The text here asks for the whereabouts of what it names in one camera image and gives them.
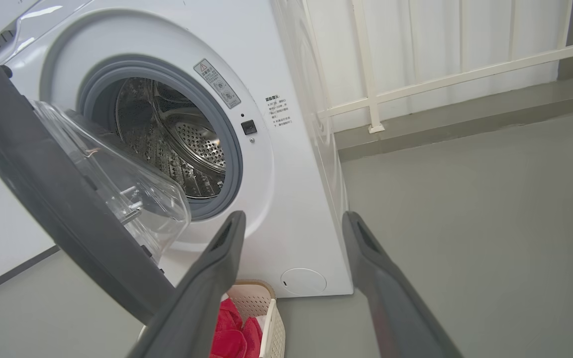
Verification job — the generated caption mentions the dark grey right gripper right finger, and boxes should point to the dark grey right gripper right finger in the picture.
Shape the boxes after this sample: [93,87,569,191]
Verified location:
[342,211,464,358]

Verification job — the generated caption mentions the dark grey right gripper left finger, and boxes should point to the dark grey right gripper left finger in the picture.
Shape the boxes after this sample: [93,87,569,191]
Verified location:
[127,210,246,358]

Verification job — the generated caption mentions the red and white jersey clothes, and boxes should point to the red and white jersey clothes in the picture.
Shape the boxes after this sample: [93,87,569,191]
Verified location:
[210,297,263,358]

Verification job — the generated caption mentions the black-rimmed glass washer door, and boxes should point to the black-rimmed glass washer door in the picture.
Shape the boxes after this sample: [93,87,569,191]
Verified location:
[0,31,192,324]

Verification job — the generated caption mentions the cream laundry basket brown rim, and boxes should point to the cream laundry basket brown rim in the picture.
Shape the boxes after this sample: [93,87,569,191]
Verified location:
[137,279,286,358]

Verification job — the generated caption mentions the white front-load washing machine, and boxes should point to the white front-load washing machine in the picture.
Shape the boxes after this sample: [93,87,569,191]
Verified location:
[0,0,355,299]

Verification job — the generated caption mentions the grey rubber door gasket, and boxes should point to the grey rubber door gasket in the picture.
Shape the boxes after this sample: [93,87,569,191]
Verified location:
[78,55,244,222]

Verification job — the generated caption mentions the round white filter cover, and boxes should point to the round white filter cover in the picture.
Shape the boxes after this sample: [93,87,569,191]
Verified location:
[280,268,327,295]

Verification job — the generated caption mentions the perforated steel washer drum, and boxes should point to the perforated steel washer drum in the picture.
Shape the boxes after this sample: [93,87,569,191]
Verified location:
[115,77,228,200]

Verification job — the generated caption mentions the grey warning sticker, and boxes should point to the grey warning sticker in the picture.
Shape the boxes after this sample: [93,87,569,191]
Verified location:
[193,59,242,109]

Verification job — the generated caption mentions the white metal railing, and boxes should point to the white metal railing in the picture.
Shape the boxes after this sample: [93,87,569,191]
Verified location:
[299,0,573,134]

